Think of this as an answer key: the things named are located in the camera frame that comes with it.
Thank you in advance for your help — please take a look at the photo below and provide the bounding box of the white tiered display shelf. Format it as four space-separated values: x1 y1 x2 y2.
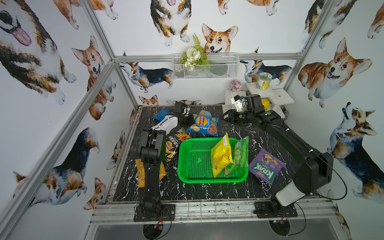
222 83 295 119

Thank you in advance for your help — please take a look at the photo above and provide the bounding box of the yellow Lays chips bag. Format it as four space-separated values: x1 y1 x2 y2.
211 133 233 178

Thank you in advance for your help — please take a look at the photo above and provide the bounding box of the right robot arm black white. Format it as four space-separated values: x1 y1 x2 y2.
222 109 334 218

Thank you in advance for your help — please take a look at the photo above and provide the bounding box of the blue plastic dustpan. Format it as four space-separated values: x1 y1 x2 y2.
153 108 169 122

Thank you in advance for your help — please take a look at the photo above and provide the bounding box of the orange chips bag silver stripe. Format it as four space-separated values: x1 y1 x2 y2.
135 159 167 188

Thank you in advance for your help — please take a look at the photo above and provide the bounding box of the black Lays chips bag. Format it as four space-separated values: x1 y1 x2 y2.
166 128 191 162

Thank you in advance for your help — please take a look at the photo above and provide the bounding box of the blue Lays chips bag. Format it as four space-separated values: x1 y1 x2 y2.
187 114 220 137

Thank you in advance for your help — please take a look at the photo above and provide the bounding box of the green plastic basket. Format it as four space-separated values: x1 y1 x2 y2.
178 138 249 184

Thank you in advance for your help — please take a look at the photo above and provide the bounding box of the light blue hand brush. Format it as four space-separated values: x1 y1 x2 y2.
199 110 212 118

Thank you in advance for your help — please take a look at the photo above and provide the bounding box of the pink flower in white pot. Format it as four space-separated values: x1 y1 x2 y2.
229 80 243 92

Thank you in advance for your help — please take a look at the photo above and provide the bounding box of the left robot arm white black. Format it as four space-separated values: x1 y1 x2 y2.
134 102 193 222

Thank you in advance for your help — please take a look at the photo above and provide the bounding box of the green and white artificial plant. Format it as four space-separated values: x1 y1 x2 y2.
179 33 211 71

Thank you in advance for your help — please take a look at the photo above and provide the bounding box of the purple Krax snack bag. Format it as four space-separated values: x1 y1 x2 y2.
249 149 286 185

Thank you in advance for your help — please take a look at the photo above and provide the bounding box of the green cucumber chips bag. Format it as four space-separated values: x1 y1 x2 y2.
225 136 249 176

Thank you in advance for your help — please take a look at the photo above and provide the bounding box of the white wire wall basket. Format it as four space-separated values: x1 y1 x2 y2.
172 53 240 80

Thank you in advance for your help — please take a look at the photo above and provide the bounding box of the yellow canister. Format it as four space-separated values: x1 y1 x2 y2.
262 99 270 111

